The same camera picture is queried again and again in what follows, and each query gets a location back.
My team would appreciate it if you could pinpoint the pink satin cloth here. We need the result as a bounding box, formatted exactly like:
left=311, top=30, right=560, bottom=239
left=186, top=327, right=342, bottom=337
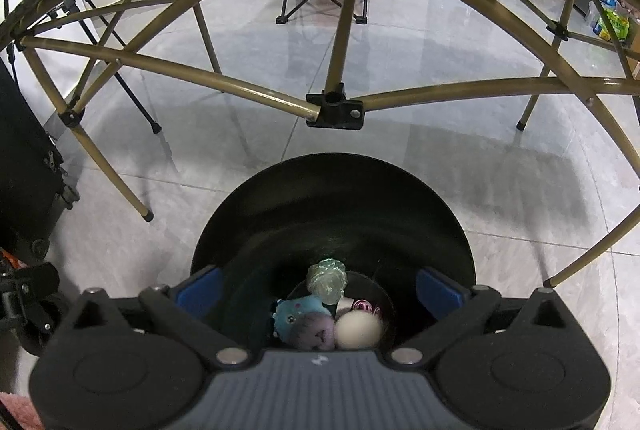
left=350, top=299, right=382, bottom=318

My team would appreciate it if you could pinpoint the light blue plush toy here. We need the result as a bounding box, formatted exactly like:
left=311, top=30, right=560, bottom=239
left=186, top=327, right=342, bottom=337
left=272, top=294, right=332, bottom=342

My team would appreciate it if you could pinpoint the white round sponge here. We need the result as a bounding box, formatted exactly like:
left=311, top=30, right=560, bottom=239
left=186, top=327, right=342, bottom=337
left=334, top=311, right=383, bottom=350

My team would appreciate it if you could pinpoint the white wedge sponge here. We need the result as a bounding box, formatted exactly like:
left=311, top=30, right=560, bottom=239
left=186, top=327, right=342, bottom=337
left=334, top=297, right=355, bottom=320

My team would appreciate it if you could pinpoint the iridescent plastic bag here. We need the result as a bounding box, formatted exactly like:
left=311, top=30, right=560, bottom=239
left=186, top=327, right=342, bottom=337
left=306, top=258, right=348, bottom=306

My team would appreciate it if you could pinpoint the lilac fluffy towel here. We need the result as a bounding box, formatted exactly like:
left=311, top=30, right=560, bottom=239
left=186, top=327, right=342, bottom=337
left=288, top=312, right=335, bottom=352

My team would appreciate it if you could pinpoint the black round trash bin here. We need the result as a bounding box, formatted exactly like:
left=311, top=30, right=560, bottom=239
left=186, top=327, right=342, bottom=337
left=191, top=153, right=476, bottom=352

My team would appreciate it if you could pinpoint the black suitcase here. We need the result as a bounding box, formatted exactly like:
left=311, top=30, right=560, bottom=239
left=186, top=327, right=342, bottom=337
left=0, top=59, right=82, bottom=356

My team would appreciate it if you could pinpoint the pink fuzzy sleeve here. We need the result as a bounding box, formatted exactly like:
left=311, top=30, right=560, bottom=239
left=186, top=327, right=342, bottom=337
left=0, top=392, right=44, bottom=430

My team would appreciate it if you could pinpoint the tan folding slat table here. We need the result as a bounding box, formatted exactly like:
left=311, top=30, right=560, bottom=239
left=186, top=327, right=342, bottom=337
left=0, top=0, right=640, bottom=289

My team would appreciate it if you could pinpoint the green snack bag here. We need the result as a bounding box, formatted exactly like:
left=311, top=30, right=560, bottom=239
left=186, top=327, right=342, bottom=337
left=592, top=6, right=630, bottom=42

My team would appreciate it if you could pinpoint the black camera tripod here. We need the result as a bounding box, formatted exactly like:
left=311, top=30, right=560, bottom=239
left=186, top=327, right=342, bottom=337
left=2, top=0, right=163, bottom=134

